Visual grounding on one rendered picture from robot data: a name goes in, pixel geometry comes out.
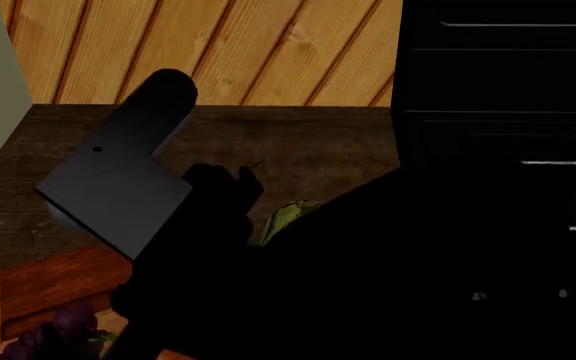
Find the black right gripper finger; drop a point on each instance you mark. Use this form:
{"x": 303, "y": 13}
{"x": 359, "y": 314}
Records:
{"x": 249, "y": 185}
{"x": 207, "y": 179}

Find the green vegetable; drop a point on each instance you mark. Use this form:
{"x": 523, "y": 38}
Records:
{"x": 283, "y": 221}

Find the striped wooden cutting board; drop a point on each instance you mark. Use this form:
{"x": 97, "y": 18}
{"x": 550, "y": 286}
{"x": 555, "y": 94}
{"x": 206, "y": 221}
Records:
{"x": 53, "y": 277}

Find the purple vegetable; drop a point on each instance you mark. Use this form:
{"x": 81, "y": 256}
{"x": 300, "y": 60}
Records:
{"x": 70, "y": 324}

